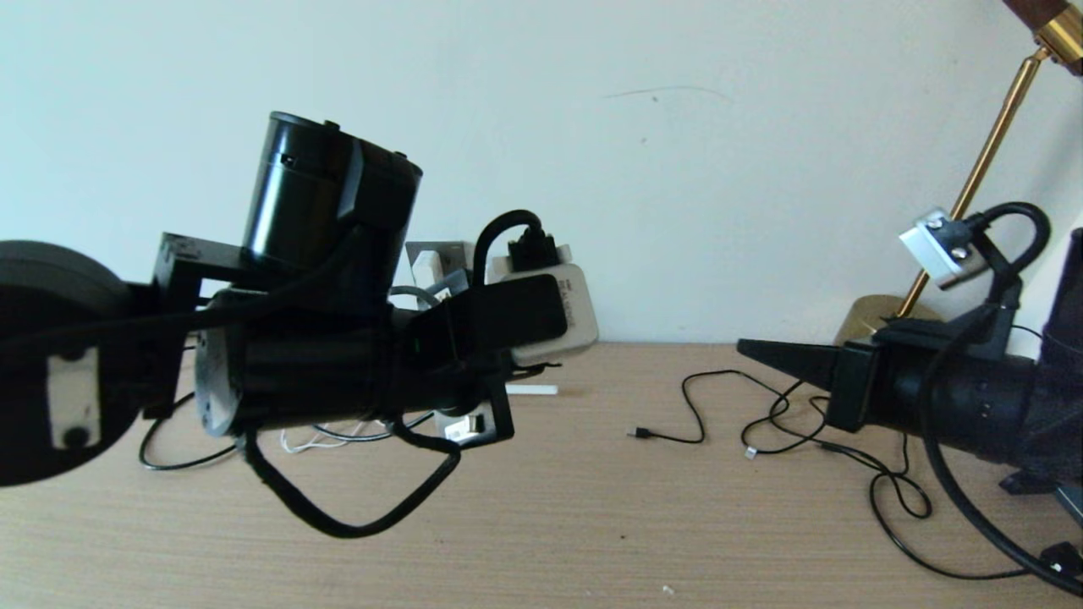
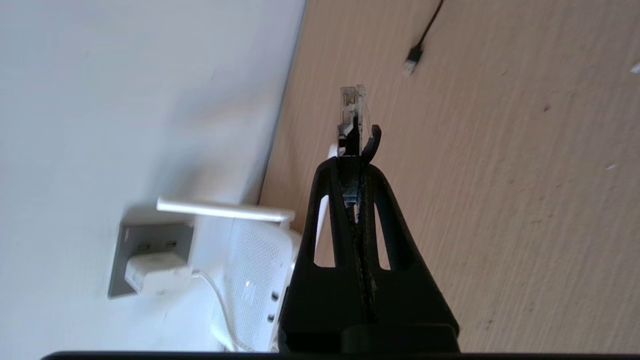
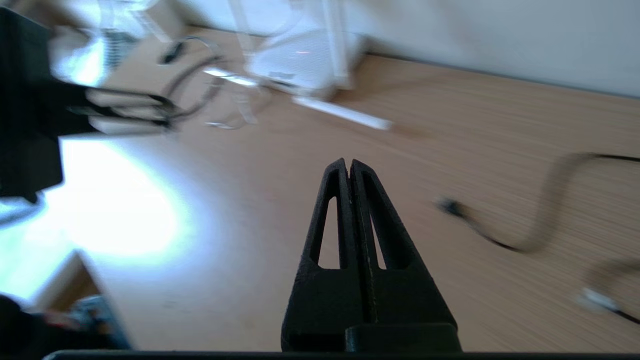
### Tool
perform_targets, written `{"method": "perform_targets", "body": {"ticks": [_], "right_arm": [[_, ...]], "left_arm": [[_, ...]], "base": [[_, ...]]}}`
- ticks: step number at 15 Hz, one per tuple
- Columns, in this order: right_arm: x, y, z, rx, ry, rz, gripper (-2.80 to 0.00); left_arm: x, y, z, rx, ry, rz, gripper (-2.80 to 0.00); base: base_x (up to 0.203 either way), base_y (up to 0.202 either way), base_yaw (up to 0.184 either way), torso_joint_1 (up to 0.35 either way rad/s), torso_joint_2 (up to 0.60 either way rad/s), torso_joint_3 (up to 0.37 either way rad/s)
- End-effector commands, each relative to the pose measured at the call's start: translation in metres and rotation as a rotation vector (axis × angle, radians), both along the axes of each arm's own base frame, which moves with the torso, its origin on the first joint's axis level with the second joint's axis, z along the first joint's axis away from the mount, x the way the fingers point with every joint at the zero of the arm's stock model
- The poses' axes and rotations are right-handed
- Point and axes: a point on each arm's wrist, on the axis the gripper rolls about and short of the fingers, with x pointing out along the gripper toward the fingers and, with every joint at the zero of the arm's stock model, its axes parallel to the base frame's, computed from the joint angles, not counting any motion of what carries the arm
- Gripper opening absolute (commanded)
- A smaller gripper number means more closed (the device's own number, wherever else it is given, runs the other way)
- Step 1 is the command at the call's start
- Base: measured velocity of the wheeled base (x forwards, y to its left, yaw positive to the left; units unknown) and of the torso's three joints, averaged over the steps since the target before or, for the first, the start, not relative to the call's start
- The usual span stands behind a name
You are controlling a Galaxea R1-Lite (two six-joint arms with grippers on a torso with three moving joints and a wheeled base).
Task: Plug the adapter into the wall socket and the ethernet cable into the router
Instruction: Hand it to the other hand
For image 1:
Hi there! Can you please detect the black camera cable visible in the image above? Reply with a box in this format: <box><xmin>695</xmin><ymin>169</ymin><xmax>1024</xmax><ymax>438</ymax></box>
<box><xmin>918</xmin><ymin>201</ymin><xmax>1083</xmax><ymax>597</ymax></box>
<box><xmin>241</xmin><ymin>210</ymin><xmax>561</xmax><ymax>540</ymax></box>

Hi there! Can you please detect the black ethernet cable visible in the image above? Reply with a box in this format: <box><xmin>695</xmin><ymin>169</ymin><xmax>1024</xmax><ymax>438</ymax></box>
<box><xmin>140</xmin><ymin>362</ymin><xmax>563</xmax><ymax>471</ymax></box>

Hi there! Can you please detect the thin black usb cable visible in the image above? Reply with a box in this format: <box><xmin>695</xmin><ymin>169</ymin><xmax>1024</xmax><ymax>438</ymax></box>
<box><xmin>627</xmin><ymin>370</ymin><xmax>932</xmax><ymax>518</ymax></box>

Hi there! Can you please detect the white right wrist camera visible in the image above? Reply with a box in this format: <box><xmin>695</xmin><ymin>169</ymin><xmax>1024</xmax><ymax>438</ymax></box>
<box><xmin>899</xmin><ymin>209</ymin><xmax>991</xmax><ymax>290</ymax></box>

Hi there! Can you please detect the black right camera cable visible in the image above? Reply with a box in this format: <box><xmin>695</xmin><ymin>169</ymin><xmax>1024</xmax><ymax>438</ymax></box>
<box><xmin>918</xmin><ymin>201</ymin><xmax>1083</xmax><ymax>597</ymax></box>

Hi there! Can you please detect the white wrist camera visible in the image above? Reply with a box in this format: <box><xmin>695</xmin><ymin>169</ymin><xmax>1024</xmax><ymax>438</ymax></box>
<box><xmin>487</xmin><ymin>245</ymin><xmax>600</xmax><ymax>366</ymax></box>
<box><xmin>899</xmin><ymin>209</ymin><xmax>991</xmax><ymax>290</ymax></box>

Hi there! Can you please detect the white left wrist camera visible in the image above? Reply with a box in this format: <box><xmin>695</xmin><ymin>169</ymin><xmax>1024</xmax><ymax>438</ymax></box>
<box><xmin>487</xmin><ymin>245</ymin><xmax>600</xmax><ymax>366</ymax></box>

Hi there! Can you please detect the brass desk lamp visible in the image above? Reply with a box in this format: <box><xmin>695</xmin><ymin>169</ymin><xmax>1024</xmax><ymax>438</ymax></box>
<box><xmin>833</xmin><ymin>0</ymin><xmax>1083</xmax><ymax>348</ymax></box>

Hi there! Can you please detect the grey wall socket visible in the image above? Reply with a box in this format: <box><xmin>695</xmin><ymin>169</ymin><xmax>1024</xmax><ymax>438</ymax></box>
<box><xmin>405</xmin><ymin>242</ymin><xmax>473</xmax><ymax>284</ymax></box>

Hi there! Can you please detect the black lamp power cord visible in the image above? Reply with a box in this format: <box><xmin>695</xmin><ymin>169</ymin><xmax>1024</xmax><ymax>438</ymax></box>
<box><xmin>766</xmin><ymin>372</ymin><xmax>1083</xmax><ymax>584</ymax></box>

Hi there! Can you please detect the black left camera cable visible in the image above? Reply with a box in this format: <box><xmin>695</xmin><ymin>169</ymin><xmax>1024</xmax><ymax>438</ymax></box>
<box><xmin>241</xmin><ymin>210</ymin><xmax>561</xmax><ymax>540</ymax></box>

